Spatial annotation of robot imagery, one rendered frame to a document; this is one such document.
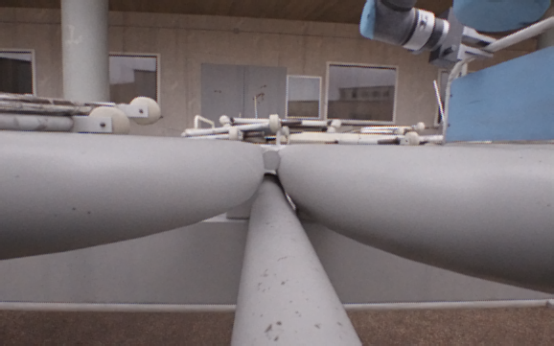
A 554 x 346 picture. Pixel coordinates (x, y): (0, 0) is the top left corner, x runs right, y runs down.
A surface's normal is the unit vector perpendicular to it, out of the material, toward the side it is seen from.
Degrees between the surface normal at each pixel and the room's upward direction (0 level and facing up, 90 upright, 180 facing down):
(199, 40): 90
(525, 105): 90
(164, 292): 90
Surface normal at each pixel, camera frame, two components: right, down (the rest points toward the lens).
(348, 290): 0.06, 0.11
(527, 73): -1.00, -0.02
